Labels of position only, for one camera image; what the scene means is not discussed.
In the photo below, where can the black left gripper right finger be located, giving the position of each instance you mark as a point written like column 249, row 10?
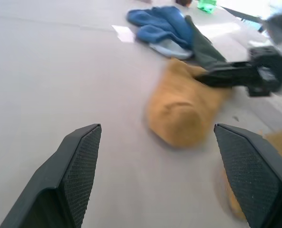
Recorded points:
column 257, row 180

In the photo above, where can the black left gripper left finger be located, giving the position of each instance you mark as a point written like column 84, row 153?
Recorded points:
column 60, row 180

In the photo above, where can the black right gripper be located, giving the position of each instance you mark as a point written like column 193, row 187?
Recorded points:
column 265, row 71

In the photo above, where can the dark green sock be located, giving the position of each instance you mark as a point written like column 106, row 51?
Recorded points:
column 203, row 48

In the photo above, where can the light blue sock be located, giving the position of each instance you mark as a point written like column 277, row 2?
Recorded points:
column 170, row 48

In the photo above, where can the green plastic basket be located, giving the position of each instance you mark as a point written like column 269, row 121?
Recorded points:
column 206, row 5

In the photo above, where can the dark blue sock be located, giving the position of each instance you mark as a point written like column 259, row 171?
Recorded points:
column 162, row 26

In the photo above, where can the brown round object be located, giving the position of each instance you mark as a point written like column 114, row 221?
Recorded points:
column 184, row 2

